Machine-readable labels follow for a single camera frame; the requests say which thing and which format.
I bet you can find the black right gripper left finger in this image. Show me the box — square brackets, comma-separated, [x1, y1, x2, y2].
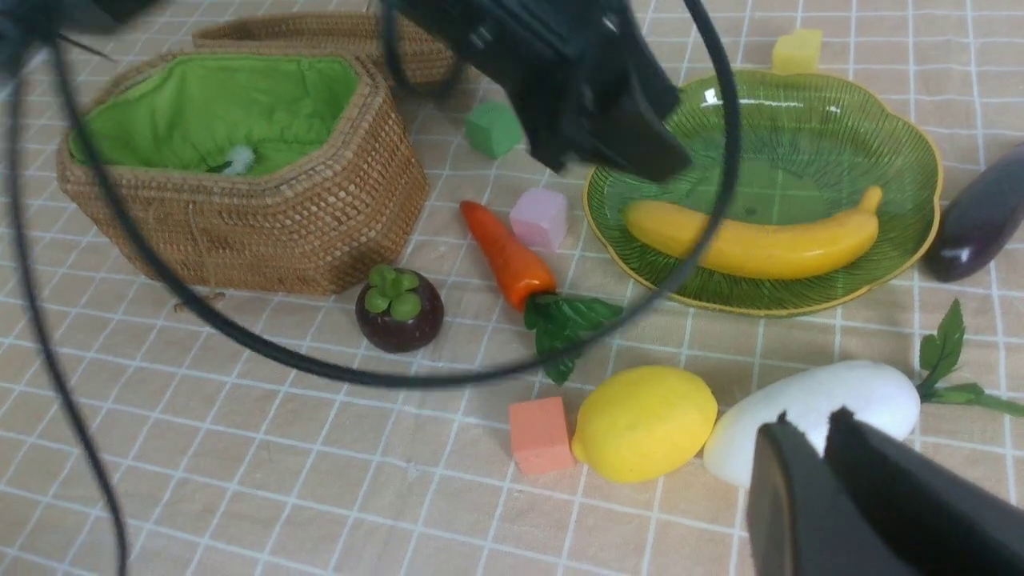
[746, 413, 918, 575]

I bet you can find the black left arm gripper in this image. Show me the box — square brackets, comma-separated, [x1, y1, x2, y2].
[392, 1, 691, 182]

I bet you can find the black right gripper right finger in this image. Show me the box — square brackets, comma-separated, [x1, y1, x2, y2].
[824, 408, 1023, 575]

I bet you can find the white toy radish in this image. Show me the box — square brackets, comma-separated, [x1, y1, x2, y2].
[703, 298, 1024, 489]

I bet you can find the yellow toy lemon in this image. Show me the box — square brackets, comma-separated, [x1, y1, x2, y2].
[570, 365, 719, 484]

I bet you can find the orange toy carrot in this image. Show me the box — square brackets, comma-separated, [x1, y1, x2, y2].
[458, 201, 624, 356]

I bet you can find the yellow toy banana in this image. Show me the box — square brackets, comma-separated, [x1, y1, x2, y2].
[622, 186, 884, 280]

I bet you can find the dark purple toy mangosteen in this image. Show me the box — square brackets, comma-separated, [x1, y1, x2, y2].
[354, 265, 446, 354]

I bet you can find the dark purple toy eggplant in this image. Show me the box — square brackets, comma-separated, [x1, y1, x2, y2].
[922, 143, 1023, 283]

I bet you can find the green foam cube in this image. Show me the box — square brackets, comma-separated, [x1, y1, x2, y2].
[465, 101, 524, 159]

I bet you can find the pink foam cube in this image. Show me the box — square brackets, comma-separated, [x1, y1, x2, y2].
[509, 187, 568, 252]

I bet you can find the woven rattan basket lid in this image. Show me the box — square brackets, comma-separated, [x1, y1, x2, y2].
[191, 10, 455, 86]

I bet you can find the yellow foam cube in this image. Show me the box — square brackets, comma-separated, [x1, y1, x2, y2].
[770, 29, 823, 75]

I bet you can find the green glass leaf plate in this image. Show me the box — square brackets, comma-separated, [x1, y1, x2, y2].
[582, 70, 943, 318]

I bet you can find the orange foam cube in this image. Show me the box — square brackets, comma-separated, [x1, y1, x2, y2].
[508, 396, 577, 475]

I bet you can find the checkered beige tablecloth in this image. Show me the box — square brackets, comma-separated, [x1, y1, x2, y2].
[1, 1, 1023, 575]

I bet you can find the woven rattan basket green lining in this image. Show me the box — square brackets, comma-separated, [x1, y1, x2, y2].
[56, 50, 430, 296]

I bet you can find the black cable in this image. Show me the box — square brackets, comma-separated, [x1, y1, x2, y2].
[0, 0, 742, 576]

